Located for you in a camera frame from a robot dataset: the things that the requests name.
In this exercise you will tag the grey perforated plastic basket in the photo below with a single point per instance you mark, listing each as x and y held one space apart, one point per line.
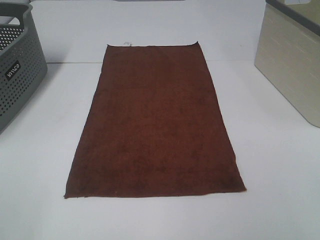
22 61

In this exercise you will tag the beige storage box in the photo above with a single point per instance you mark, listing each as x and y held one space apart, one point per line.
288 54

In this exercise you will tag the brown towel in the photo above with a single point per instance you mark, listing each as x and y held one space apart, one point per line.
154 129

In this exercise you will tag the white towel label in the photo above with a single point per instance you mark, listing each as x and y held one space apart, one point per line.
127 44

